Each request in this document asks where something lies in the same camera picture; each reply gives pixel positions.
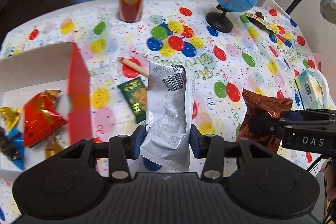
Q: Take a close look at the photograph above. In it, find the opened dark wrapper by globe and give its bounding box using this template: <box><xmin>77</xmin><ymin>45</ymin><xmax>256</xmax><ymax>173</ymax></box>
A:
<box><xmin>243</xmin><ymin>11</ymin><xmax>280</xmax><ymax>34</ymax></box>

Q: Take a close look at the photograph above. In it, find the red foil snack bag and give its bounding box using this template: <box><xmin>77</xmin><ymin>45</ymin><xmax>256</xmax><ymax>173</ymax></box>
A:
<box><xmin>23</xmin><ymin>89</ymin><xmax>68</xmax><ymax>148</ymax></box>

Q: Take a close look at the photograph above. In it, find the tissue pack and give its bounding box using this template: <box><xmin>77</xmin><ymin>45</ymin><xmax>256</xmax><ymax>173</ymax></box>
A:
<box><xmin>294</xmin><ymin>69</ymin><xmax>335</xmax><ymax>110</ymax></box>

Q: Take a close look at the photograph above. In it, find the white grey snack packet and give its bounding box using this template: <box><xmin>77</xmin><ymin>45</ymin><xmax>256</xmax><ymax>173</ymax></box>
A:
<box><xmin>139</xmin><ymin>62</ymin><xmax>195</xmax><ymax>172</ymax></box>

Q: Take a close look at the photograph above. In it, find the red and white cardboard box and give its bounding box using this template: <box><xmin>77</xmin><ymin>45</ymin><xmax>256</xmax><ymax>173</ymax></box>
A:
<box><xmin>1</xmin><ymin>43</ymin><xmax>92</xmax><ymax>180</ymax></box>

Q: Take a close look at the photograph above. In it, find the yellow snack packet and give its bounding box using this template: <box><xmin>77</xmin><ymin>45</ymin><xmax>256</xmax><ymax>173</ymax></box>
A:
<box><xmin>0</xmin><ymin>107</ymin><xmax>22</xmax><ymax>131</ymax></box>

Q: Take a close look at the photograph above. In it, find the green beef jerky packet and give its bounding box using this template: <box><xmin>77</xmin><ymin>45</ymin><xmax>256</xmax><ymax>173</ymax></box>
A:
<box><xmin>118</xmin><ymin>77</ymin><xmax>147</xmax><ymax>124</ymax></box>

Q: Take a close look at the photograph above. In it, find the brown jelly cup snack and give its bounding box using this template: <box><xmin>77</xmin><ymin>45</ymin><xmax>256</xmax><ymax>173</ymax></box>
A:
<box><xmin>45</xmin><ymin>134</ymin><xmax>67</xmax><ymax>159</ymax></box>

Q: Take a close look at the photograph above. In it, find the sausage stick with red tip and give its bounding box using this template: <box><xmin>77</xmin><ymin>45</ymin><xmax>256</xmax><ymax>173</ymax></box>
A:
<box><xmin>118</xmin><ymin>57</ymin><xmax>149</xmax><ymax>77</ymax></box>

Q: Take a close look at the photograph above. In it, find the dark brown snack packet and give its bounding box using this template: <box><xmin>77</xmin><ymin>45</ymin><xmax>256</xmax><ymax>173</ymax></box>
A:
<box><xmin>236</xmin><ymin>89</ymin><xmax>293</xmax><ymax>153</ymax></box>

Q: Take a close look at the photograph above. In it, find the blue chocolate snack packet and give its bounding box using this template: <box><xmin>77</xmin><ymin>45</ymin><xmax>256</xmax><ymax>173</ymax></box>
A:
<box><xmin>1</xmin><ymin>127</ymin><xmax>25</xmax><ymax>170</ymax></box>

